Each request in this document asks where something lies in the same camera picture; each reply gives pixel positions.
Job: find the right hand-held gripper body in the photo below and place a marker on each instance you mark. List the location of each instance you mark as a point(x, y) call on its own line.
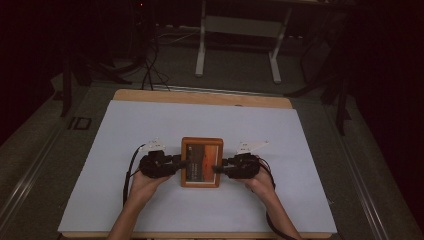
point(243, 165)

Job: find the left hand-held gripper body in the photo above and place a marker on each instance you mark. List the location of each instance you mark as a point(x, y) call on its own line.
point(156, 163)

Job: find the wooden picture frame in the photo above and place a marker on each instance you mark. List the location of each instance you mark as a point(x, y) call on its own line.
point(202, 162)

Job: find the person's right hand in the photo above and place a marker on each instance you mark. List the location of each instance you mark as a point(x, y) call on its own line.
point(261, 183)

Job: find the person's left hand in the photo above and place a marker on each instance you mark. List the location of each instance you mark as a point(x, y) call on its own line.
point(145, 186)

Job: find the white table sheet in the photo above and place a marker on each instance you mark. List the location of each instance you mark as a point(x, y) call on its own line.
point(200, 116)

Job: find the wooden table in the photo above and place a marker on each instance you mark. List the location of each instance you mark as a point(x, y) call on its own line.
point(200, 97)

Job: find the black floor socket cover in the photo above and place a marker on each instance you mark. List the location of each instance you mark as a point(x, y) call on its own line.
point(80, 123)

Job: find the white metal desk frame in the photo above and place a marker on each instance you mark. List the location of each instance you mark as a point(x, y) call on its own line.
point(240, 26)

